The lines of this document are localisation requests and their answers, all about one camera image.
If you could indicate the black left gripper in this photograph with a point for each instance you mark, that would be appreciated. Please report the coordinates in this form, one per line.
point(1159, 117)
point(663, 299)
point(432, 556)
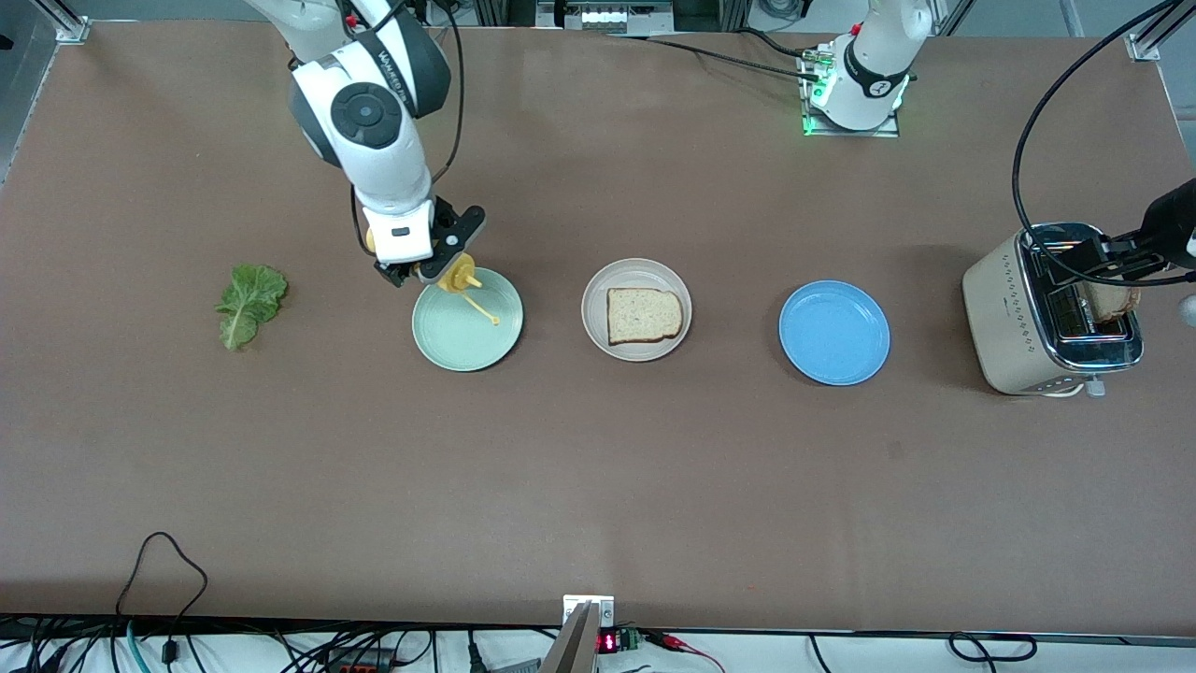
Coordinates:
point(1174, 221)

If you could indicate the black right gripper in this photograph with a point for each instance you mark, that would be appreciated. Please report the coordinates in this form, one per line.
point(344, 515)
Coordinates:
point(394, 274)

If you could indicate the yellow mustard squeeze bottle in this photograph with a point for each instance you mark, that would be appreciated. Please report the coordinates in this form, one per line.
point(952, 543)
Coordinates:
point(458, 278)

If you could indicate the brown bread slice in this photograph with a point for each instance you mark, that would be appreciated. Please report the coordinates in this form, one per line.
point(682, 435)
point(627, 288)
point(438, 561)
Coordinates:
point(1112, 303)
point(645, 316)

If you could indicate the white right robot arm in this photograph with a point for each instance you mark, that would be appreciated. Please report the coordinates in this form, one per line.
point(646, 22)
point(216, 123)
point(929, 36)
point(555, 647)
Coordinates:
point(374, 121)

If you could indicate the light green plate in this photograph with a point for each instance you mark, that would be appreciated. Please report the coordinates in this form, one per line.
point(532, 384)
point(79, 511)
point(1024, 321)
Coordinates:
point(467, 348)

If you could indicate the beige plate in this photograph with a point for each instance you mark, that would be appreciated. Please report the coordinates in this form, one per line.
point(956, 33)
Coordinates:
point(595, 308)

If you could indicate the blue plate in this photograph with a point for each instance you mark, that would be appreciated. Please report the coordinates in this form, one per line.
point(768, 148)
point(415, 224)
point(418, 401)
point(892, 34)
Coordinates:
point(834, 334)

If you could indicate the beige chrome toaster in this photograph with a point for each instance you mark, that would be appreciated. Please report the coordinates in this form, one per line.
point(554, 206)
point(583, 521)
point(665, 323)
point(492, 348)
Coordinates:
point(1009, 327)

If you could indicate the green lettuce leaf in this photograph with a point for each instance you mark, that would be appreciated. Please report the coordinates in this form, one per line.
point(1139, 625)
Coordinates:
point(248, 299)

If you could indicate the lit control box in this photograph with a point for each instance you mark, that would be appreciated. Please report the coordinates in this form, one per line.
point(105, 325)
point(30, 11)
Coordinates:
point(603, 17)

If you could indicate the red display circuit board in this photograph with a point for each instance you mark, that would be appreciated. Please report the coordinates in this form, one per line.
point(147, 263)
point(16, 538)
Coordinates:
point(612, 642)

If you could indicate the aluminium frame corner bracket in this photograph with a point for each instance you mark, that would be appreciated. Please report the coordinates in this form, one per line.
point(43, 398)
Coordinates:
point(70, 28)
point(1145, 47)

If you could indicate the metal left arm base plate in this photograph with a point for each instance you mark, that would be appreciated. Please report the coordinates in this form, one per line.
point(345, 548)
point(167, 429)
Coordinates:
point(888, 132)

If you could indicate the silver mount bracket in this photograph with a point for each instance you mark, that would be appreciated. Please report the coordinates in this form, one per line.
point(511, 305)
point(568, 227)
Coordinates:
point(603, 608)

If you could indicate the grey camera pole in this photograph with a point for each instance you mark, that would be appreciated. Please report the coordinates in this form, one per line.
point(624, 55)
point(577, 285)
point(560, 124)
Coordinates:
point(572, 645)

